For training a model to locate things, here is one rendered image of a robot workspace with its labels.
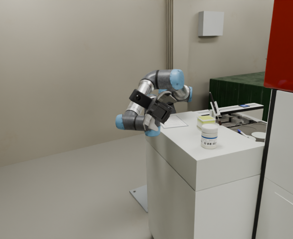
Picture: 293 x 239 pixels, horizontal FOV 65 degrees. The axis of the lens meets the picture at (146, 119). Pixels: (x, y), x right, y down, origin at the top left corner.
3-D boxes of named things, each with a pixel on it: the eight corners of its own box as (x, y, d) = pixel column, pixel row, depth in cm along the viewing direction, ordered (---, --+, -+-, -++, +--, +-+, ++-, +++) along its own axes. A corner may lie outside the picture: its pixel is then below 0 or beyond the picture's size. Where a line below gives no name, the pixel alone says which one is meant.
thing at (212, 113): (220, 125, 128) (221, 103, 124) (214, 126, 127) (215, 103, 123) (213, 122, 134) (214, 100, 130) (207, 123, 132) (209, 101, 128)
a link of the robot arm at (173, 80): (175, 88, 184) (155, 66, 133) (194, 88, 179) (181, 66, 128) (174, 103, 183) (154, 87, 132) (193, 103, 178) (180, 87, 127)
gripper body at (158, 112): (175, 108, 85) (169, 104, 97) (155, 96, 83) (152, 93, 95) (164, 125, 86) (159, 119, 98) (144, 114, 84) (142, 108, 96)
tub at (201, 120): (215, 131, 121) (215, 119, 119) (202, 133, 119) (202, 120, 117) (208, 126, 128) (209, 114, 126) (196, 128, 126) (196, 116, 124)
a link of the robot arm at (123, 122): (142, 67, 142) (111, 118, 108) (158, 66, 138) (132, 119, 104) (145, 82, 149) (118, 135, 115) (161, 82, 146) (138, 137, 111)
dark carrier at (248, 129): (312, 142, 121) (312, 141, 120) (261, 154, 110) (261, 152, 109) (260, 123, 151) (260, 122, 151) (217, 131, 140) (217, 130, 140)
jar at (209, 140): (220, 147, 102) (221, 127, 99) (206, 150, 100) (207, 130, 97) (210, 142, 108) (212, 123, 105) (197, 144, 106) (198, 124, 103)
